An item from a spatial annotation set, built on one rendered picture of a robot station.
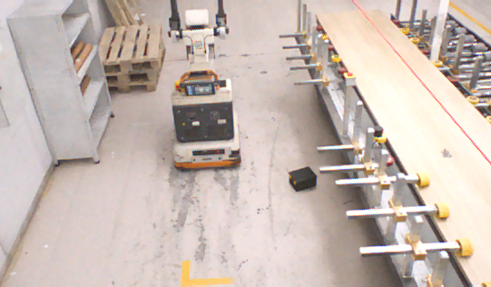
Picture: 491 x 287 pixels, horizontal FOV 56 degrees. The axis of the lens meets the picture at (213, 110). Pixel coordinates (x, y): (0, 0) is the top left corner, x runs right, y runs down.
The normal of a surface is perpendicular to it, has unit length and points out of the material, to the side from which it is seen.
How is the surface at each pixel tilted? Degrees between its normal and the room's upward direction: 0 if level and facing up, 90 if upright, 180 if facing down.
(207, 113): 90
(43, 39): 90
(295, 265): 0
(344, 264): 0
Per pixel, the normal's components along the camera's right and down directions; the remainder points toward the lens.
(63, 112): 0.00, 0.52
